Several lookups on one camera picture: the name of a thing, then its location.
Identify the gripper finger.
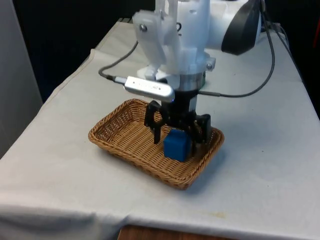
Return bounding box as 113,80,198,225
144,99,171,146
183,113,214,156

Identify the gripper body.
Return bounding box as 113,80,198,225
169,91,199,120

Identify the blue cube block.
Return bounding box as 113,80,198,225
163,128,190,162

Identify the wicker basket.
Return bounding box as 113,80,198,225
87,98,225,191

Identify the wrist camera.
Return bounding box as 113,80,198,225
123,75,176,103

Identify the grey cable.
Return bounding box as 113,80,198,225
98,40,140,83
198,0,276,98

